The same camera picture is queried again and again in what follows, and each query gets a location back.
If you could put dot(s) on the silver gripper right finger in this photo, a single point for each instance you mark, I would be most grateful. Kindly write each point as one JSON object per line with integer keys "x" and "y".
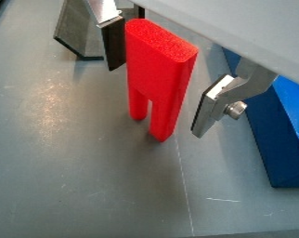
{"x": 223, "y": 98}

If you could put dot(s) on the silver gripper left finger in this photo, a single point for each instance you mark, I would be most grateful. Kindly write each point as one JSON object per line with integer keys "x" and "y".
{"x": 111, "y": 23}

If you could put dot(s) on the red square-circle peg block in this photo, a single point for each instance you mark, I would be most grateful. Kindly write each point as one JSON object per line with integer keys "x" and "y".
{"x": 160, "y": 60}

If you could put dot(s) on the blue shape sorter board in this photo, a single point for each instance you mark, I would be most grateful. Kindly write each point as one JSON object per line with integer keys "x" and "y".
{"x": 272, "y": 114}

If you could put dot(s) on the black curved holder stand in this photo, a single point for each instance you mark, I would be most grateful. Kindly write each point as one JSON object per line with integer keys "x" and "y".
{"x": 78, "y": 32}

